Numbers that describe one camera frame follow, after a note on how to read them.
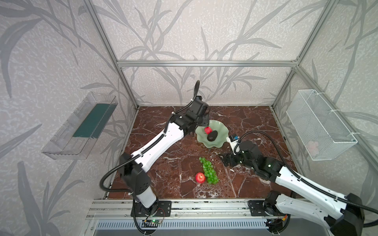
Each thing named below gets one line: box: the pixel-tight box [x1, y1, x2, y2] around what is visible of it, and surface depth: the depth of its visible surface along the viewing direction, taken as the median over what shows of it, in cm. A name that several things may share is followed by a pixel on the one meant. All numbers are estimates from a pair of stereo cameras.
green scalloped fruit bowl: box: [195, 119, 230, 149], surface depth 103 cm
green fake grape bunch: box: [198, 156, 220, 185], surface depth 82 cm
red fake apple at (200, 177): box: [195, 172, 206, 184], surface depth 82 cm
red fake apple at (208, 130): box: [204, 126, 214, 135], surface depth 102 cm
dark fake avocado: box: [206, 130, 219, 142], surface depth 101 cm
